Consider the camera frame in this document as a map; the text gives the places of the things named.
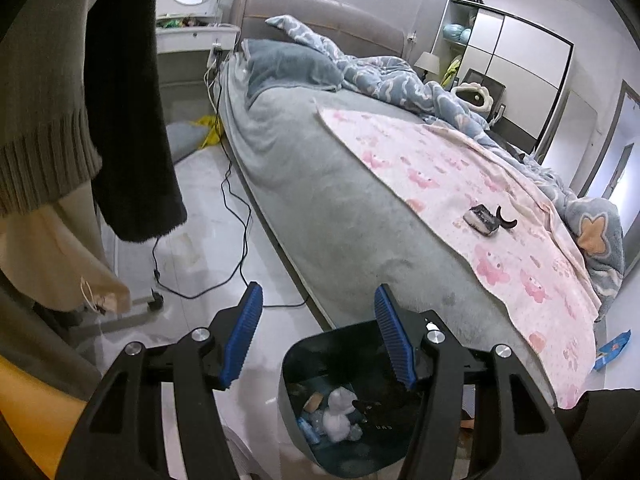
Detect grey bed with headboard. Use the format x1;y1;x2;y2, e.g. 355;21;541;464
217;52;556;406

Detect cream hanging cloth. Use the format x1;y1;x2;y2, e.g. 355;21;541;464
0;195;132;313

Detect yellow plastic bag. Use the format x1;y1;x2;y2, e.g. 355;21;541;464
192;115;226;150

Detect white flower-shaped pet bed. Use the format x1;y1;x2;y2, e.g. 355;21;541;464
450;82;495;116

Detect black hanging sweater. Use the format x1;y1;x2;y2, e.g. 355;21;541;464
82;0;188;243

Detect blue cloud-print quilt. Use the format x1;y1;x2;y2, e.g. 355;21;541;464
265;14;626;323

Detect white black-framed wardrobe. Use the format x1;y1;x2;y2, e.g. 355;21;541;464
435;0;573;156

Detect grey floor cushion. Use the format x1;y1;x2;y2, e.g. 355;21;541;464
165;122;211;163

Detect clear crushed plastic bottle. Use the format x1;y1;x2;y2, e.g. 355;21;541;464
296;410;323;445

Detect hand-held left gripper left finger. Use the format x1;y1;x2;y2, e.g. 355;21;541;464
55;281;264;480

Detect yellow-green garment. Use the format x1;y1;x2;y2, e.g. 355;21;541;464
440;57;461;88

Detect black white packet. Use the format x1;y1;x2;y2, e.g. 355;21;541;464
464;205;501;237

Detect blue-grey pillow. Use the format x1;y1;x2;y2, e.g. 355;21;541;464
242;39;343;101

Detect black curved scrap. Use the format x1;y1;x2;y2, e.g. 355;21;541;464
492;204;519;231

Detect grey padded headboard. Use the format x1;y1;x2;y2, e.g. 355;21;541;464
234;0;405;61

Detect white charging cables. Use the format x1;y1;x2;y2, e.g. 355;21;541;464
204;52;223;111

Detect black chair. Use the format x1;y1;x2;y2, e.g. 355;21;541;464
460;67;506;98

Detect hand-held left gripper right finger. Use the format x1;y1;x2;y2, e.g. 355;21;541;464
374;283;583;480

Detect bedside table lamp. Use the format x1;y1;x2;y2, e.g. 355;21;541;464
415;51;441;81

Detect blue packet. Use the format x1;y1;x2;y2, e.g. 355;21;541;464
592;329;632;372

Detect grey clothes rack base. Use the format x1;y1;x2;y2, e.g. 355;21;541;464
75;295;166;336

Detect white crumpled tissue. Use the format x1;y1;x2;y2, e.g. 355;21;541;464
320;407;353;442

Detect pink printed blanket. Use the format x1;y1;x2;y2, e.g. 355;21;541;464
316;105;601;410

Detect black trash bin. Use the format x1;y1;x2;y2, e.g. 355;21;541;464
280;319;473;479

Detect black power cable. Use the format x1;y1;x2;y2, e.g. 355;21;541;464
150;75;308;308

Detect person's dark clothing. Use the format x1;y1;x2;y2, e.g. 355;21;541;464
555;387;638;480

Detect white vanity desk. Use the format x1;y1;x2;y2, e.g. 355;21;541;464
155;22;241;91

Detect cream tissue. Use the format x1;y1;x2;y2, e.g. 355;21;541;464
327;386;356;411

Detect grey-framed door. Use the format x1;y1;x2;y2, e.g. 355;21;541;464
582;80;640;201

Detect grey knit sweater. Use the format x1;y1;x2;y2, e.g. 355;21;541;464
0;0;103;217

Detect dark grey hanging cloth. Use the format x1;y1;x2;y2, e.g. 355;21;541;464
0;275;103;401

